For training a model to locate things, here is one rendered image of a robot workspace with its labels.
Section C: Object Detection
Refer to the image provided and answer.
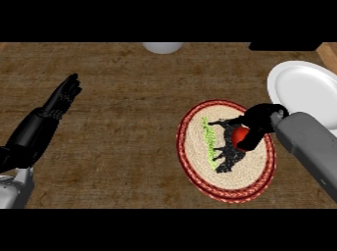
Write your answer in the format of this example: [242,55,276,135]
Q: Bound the round woven red-rimmed placemat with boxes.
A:
[174,99,278,204]

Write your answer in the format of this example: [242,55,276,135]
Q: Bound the white plate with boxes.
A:
[266,60,337,139]

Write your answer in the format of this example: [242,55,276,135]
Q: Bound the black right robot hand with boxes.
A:
[227,103,291,152]

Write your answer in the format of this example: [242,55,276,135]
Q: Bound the black appliance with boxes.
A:
[247,42,323,52]

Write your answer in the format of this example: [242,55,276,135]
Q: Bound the pale grey round object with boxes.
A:
[142,42,184,55]

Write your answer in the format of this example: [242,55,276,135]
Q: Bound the red tomato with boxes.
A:
[230,126,250,150]

